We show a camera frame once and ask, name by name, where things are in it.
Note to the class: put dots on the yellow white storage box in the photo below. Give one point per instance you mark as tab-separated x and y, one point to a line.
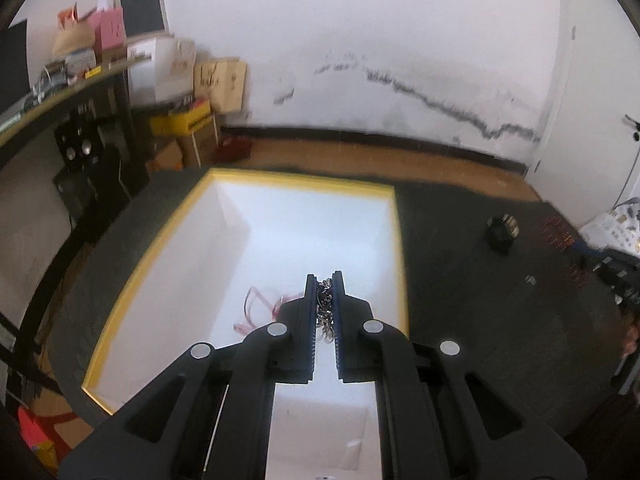
238	229

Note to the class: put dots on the black table mat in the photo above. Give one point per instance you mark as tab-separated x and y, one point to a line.
553	344

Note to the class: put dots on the black gold wrist watch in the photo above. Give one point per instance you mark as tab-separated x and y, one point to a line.
501	233

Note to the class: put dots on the black monitor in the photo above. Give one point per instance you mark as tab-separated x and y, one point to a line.
14	82

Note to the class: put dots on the dark curved desk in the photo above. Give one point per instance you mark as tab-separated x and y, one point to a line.
43	116

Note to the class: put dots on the tan paper bag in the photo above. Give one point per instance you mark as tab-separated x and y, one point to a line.
222	82

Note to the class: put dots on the yellow stool box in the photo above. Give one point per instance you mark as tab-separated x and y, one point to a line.
194	127

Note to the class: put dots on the red box on floor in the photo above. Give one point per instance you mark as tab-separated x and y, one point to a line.
233	149

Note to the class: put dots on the framed chalkboard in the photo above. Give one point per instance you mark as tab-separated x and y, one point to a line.
143	18

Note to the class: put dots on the white door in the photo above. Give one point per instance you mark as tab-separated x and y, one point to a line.
589	160

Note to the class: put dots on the pink string jewelry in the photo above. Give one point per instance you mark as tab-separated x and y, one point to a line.
258	309

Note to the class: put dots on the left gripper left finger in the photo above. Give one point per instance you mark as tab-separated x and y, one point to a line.
208	414

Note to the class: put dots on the silver chain jewelry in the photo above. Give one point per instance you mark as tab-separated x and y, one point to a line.
324	317

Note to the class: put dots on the right hand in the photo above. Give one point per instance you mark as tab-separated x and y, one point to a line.
630	340

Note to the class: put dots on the small silver jewelry piece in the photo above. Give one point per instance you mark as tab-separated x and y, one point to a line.
530	279

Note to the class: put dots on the pink paper bag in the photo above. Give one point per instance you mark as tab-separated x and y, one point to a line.
109	29

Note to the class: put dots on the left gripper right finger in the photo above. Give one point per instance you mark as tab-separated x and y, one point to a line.
442	416

